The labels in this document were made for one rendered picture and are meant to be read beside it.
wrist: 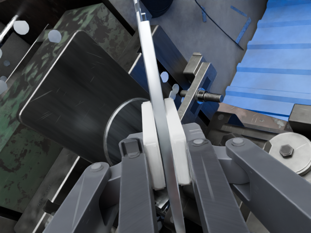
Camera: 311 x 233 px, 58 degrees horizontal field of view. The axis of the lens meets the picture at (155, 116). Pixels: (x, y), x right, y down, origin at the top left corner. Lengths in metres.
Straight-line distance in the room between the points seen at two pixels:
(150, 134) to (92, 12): 0.44
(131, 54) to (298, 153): 0.35
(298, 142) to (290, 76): 1.65
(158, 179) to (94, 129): 0.26
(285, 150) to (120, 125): 0.22
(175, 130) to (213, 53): 1.81
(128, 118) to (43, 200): 0.20
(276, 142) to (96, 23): 0.37
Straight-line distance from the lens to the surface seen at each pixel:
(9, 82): 0.84
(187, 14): 1.76
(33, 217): 0.52
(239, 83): 2.11
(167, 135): 0.18
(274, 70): 2.06
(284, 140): 0.38
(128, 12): 0.61
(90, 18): 0.56
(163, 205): 0.53
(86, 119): 0.39
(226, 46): 2.09
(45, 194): 0.52
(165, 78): 0.59
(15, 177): 0.52
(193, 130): 0.17
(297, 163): 0.36
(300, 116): 0.36
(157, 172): 0.15
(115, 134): 0.42
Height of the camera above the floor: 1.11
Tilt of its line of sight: 44 degrees down
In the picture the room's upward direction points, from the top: 103 degrees clockwise
